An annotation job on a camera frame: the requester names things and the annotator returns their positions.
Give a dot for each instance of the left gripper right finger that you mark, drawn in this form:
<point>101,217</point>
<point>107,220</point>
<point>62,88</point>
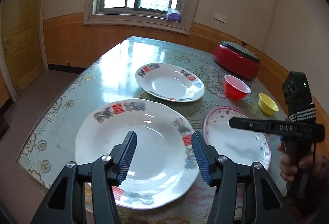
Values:
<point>262,200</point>

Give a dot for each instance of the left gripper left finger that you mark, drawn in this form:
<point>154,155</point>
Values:
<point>65,200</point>

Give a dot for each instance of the yellow plastic bowl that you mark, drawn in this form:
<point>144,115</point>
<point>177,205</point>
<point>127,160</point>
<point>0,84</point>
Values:
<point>267,105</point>

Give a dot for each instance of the large floral rimmed plate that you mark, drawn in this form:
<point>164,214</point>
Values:
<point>241,146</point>

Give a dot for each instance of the red plastic bowl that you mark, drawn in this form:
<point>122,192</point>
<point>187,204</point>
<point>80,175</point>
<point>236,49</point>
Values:
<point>235,88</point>

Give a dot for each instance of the white deep plate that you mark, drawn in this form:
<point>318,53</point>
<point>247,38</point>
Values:
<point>170,82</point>
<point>163,167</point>

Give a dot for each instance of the grey cooker lid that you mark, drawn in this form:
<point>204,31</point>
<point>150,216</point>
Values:
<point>237,48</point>

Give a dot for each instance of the red electric cooker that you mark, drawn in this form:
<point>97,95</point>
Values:
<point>236,63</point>

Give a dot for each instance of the floral blue tablecloth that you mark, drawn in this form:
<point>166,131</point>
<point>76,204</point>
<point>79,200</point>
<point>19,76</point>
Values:
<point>111,78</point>

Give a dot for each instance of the purple cloth on sill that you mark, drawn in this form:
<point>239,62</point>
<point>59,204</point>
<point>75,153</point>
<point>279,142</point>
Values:
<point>173,15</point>

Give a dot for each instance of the yellow wooden door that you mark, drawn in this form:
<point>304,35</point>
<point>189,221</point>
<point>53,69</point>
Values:
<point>21,36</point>

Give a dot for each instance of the black tracking camera box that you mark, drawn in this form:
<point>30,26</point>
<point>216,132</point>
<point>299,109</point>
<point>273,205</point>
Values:
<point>298,98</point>

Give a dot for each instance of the white wall socket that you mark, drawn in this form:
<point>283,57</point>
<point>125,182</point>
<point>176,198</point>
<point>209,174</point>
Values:
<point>220,17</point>

